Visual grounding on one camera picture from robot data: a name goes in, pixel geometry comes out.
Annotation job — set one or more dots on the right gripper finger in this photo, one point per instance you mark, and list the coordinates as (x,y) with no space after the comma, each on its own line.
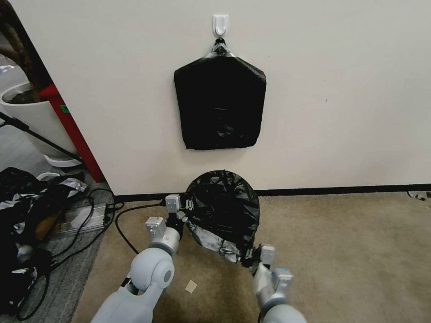
(245,262)
(247,253)

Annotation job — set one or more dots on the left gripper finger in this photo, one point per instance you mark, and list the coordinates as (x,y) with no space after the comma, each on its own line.
(189,204)
(182,217)

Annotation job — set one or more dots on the black trash bag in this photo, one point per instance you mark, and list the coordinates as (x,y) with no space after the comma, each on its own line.
(224,212)

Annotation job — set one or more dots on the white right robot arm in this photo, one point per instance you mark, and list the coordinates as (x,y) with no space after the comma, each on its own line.
(274,296)

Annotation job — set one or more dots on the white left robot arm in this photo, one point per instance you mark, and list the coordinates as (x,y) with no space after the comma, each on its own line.
(148,269)

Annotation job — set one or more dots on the crumpled black bag piece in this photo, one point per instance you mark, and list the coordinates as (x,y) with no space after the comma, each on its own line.
(420,195)

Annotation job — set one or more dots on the small paper scrap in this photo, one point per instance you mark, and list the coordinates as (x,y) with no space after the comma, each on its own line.
(191,286)

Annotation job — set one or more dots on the silver metal power box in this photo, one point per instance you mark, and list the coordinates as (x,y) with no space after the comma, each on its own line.
(84,218)

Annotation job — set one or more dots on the hanging stack of black bags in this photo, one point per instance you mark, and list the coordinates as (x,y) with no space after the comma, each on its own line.
(220,104)

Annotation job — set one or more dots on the black baseboard strip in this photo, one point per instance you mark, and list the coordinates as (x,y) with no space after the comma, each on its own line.
(336,191)

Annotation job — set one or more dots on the white pot saucer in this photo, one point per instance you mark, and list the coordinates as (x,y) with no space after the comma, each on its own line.
(64,161)

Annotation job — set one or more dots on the red panel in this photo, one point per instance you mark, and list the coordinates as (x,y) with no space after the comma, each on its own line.
(77,134)

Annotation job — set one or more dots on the pile of black bags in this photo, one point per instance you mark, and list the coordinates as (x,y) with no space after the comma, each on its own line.
(23,208)

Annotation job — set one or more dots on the green sticker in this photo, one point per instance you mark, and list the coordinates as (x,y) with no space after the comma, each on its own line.
(64,108)

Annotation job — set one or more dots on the black binder clip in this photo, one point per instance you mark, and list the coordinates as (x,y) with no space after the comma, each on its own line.
(220,47)

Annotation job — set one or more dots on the black tripod leg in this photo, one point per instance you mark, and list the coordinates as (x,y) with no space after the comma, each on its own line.
(37,136)

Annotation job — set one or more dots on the white plant pot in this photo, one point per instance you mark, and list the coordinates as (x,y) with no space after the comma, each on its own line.
(40,121)

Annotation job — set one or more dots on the brown plant trunk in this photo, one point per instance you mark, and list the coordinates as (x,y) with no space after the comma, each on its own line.
(20,50)

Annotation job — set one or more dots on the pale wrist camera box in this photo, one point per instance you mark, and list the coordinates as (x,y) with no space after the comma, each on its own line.
(173,203)
(268,255)

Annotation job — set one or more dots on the white wall hook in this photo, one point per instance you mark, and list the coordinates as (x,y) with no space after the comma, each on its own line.
(220,23)

